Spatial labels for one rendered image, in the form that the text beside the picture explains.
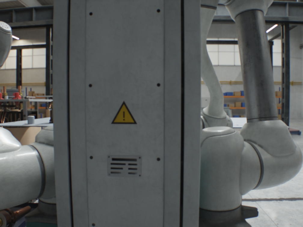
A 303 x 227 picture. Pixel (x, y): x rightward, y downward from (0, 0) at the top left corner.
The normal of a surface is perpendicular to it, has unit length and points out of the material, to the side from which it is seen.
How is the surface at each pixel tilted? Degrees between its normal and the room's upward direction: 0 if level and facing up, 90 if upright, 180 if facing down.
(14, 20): 90
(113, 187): 90
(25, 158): 47
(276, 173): 99
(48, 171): 80
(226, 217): 84
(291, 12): 90
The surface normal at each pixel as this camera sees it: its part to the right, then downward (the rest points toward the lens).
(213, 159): -0.40, -0.16
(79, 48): -0.09, 0.04
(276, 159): 0.25, -0.32
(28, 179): 0.81, -0.07
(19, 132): 0.47, 0.04
